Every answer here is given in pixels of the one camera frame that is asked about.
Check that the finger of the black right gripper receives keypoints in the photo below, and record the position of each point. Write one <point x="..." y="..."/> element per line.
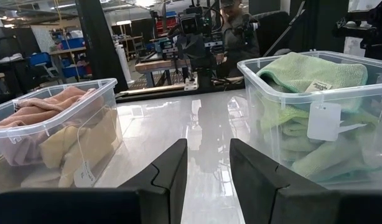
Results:
<point x="199" y="51"/>
<point x="186" y="51"/>

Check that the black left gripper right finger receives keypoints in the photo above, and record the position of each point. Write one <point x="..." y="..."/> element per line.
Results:
<point x="259" y="193"/>

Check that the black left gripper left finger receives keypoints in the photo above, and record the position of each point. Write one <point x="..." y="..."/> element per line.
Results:
<point x="166" y="186"/>

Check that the lime green towel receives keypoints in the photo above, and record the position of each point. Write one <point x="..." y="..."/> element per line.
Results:
<point x="296" y="143"/>
<point x="276" y="115"/>

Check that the large pale green towel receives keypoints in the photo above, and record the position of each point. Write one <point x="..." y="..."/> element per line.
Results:
<point x="334" y="161"/>

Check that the sage green towel with label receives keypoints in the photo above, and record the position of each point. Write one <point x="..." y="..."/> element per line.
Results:
<point x="303" y="71"/>

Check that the small mustard yellow towel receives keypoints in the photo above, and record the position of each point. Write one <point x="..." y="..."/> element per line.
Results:
<point x="55" y="146"/>

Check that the salmon pink towel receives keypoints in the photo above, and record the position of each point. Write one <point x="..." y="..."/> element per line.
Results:
<point x="48" y="102"/>

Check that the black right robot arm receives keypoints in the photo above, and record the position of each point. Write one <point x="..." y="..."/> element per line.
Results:
<point x="205" y="77"/>

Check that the person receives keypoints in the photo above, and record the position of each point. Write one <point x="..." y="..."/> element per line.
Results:
<point x="240" y="40"/>

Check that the wooden workbench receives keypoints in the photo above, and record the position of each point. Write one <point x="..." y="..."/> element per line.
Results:
<point x="156" y="66"/>

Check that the white mounting block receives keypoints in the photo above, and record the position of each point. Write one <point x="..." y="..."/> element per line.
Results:
<point x="191" y="84"/>

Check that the red storage bin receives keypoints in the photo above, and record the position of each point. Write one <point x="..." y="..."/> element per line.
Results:
<point x="166" y="25"/>

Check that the clear plastic bin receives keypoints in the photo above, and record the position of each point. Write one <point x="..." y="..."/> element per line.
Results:
<point x="250" y="81"/>
<point x="113" y="102"/>

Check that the black chair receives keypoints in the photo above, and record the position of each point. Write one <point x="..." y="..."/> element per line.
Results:
<point x="272" y="31"/>

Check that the white cylinder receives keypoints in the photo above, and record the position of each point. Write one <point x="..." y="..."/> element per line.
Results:
<point x="124" y="65"/>

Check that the black pillar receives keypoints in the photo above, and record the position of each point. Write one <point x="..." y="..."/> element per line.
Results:
<point x="97" y="46"/>

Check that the blue storage bin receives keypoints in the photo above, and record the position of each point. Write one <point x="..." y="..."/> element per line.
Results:
<point x="40" y="59"/>
<point x="72" y="71"/>
<point x="72" y="43"/>

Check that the black partition panel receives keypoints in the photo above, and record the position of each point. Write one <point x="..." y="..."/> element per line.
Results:
<point x="328" y="25"/>

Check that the wooden shelf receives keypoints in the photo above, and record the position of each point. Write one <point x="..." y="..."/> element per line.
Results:
<point x="68" y="50"/>

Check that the black equipment rig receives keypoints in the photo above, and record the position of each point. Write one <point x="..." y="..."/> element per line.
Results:
<point x="371" y="31"/>

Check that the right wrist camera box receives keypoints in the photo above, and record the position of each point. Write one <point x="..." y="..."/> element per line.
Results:
<point x="191" y="25"/>

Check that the black metal table frame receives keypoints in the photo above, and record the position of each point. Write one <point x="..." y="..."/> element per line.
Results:
<point x="166" y="95"/>

